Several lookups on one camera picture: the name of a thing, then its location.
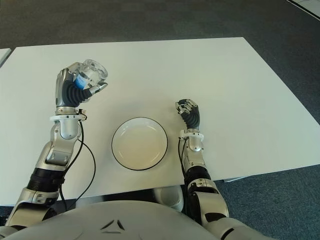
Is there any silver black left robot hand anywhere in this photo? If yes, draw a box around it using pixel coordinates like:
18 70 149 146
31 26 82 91
54 62 110 109

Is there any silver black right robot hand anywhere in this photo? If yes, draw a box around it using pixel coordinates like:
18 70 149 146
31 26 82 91
174 98 202 131

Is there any clear water bottle blue cap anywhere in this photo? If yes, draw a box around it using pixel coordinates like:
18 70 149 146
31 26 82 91
73 59 110 91

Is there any white plate black rim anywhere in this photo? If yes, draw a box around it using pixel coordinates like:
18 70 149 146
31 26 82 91
111 117 169 172

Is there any white robot hip joint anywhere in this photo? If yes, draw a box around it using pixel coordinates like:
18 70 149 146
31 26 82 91
152 186 185 211

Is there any grey robot torso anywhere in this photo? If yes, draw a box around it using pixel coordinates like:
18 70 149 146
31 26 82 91
0 199 208 240

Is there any white panel edge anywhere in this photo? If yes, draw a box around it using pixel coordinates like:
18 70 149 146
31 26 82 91
284 0 320 18

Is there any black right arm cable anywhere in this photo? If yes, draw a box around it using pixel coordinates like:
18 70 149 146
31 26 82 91
177 137 191 181

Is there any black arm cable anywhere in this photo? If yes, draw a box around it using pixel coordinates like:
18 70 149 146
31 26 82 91
58 113 97 210
177 137 191 181

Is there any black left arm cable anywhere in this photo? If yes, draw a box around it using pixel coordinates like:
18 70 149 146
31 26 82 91
58 113 97 210

